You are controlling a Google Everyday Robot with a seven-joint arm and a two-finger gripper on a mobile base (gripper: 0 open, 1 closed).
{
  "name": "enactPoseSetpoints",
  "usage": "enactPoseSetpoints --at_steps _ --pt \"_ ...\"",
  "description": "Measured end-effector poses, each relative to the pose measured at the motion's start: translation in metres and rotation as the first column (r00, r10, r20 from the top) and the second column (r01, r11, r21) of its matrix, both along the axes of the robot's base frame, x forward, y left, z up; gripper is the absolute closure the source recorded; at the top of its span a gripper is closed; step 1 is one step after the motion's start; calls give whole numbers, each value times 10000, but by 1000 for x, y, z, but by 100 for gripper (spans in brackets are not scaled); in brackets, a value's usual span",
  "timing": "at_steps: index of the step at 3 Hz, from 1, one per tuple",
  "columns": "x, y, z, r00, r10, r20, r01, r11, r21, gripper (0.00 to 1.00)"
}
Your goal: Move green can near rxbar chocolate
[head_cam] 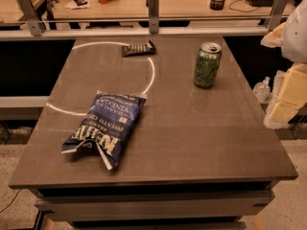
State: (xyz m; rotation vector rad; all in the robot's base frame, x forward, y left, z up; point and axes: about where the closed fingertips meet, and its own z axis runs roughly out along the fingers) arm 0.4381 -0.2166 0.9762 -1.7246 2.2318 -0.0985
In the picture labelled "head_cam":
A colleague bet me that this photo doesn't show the green soda can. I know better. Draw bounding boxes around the green soda can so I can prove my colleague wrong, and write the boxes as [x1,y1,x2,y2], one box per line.
[194,42,222,88]

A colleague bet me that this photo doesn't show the metal bracket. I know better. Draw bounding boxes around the metal bracket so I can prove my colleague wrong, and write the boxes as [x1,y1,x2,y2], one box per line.
[17,0,45,36]
[147,0,159,34]
[264,0,289,32]

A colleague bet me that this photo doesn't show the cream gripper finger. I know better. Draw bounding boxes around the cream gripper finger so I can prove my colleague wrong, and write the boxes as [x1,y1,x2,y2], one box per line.
[264,63,307,129]
[260,23,286,48]

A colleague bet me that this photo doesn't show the right metal bracket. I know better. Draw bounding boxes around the right metal bracket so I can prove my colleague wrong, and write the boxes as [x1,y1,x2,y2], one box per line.
[264,0,289,32]

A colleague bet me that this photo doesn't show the left metal bracket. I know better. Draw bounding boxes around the left metal bracket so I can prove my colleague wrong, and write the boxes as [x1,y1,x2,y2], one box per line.
[17,0,45,36]

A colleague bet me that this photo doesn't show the black floor cable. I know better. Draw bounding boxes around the black floor cable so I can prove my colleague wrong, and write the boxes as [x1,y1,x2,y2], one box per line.
[0,189,22,215]

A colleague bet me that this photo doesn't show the clear sanitizer bottle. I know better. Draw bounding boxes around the clear sanitizer bottle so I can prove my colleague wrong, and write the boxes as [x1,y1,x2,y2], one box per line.
[252,77,271,103]

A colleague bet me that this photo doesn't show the black cable on desk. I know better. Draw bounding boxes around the black cable on desk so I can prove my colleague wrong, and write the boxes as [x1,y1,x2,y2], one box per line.
[227,0,262,13]

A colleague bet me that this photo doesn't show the black mesh cup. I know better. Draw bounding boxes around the black mesh cup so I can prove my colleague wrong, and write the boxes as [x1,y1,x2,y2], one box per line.
[210,0,225,11]

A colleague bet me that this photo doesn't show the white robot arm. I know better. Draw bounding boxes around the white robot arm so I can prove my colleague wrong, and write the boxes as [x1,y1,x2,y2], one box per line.
[261,0,307,129]

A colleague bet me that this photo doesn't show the blue kettle chips bag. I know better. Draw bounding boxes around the blue kettle chips bag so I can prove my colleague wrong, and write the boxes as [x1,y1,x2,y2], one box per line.
[61,92,147,171]

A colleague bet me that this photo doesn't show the middle metal bracket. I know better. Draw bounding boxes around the middle metal bracket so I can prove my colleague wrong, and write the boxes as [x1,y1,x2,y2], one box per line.
[147,0,159,34]

